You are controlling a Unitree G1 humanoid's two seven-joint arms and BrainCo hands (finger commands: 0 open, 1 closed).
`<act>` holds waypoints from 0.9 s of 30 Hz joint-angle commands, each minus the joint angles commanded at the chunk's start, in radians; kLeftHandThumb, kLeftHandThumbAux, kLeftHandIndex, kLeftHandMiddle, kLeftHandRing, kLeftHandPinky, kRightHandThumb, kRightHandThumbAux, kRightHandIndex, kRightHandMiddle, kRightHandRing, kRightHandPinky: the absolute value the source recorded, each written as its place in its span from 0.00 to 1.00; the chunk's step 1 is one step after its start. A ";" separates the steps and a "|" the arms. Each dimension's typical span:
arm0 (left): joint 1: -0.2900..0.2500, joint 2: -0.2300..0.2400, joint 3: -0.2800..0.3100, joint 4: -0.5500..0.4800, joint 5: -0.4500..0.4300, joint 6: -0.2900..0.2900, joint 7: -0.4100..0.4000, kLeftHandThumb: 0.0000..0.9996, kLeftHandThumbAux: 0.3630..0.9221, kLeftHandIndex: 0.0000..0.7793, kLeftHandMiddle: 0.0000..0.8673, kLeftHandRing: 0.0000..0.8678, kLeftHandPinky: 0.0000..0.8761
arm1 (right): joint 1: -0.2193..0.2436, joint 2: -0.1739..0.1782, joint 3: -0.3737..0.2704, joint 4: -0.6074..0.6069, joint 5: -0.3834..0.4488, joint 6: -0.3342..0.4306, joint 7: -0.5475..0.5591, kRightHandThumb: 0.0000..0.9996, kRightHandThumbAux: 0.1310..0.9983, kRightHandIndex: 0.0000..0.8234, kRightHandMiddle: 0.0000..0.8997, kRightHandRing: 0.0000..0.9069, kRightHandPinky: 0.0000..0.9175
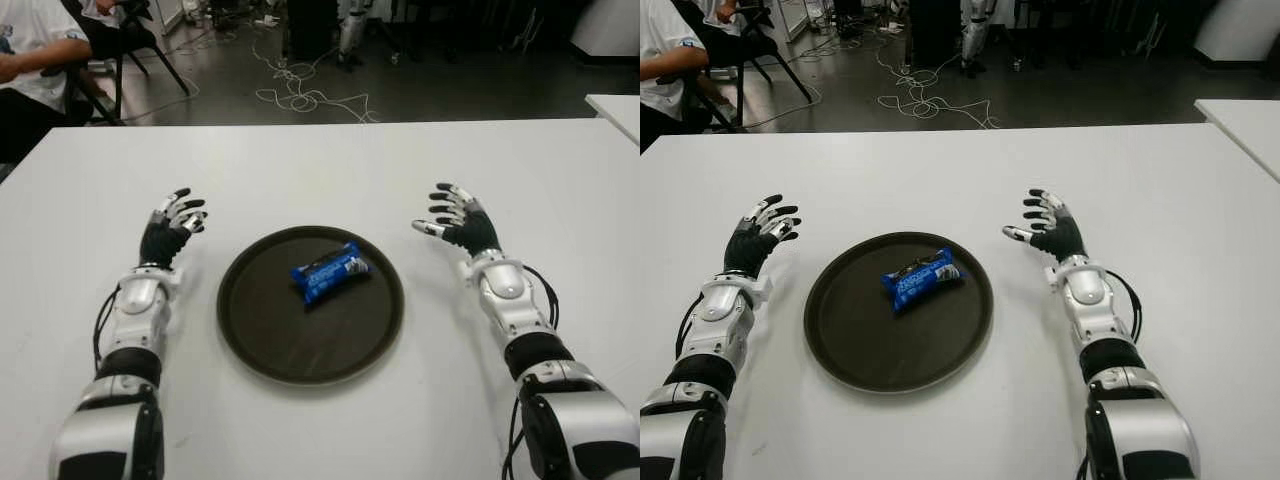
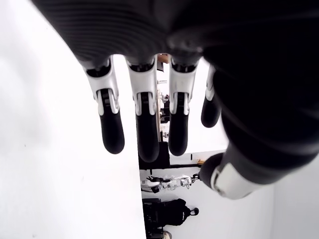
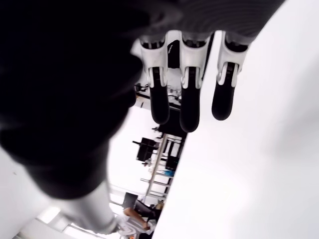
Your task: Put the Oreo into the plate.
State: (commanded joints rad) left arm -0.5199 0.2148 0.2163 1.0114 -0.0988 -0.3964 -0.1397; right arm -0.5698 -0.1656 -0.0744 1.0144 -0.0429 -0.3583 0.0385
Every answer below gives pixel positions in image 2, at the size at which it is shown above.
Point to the white humanoid robot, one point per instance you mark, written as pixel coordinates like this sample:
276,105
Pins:
172,183

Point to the beige round object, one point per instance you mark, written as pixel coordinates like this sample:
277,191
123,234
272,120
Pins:
167,234

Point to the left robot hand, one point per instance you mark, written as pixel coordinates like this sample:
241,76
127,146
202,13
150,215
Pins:
224,37

